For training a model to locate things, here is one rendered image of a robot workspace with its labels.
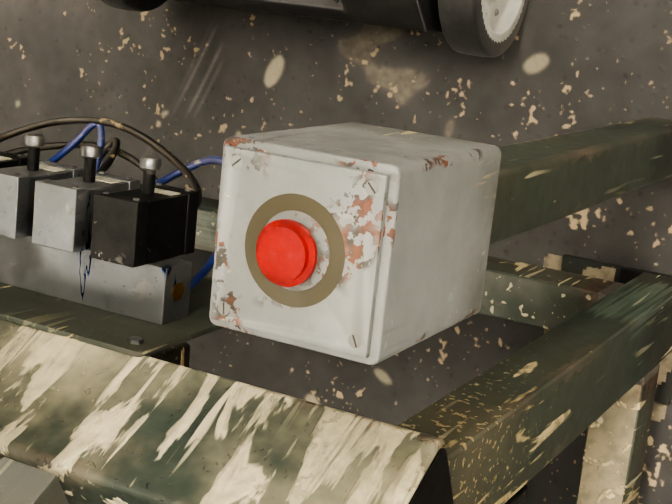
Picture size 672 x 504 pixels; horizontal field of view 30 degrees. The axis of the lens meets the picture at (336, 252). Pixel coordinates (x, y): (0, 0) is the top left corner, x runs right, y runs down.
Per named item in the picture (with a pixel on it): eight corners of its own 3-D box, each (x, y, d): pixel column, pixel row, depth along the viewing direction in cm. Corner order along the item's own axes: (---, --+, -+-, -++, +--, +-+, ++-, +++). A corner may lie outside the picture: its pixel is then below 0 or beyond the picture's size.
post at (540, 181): (695, 123, 153) (462, 180, 88) (687, 171, 155) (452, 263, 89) (646, 116, 156) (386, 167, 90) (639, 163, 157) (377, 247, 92)
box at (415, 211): (508, 145, 86) (396, 167, 70) (485, 312, 88) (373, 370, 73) (354, 120, 91) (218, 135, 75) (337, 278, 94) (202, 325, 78)
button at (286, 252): (332, 222, 73) (315, 226, 71) (325, 288, 74) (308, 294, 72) (273, 210, 75) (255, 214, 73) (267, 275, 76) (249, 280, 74)
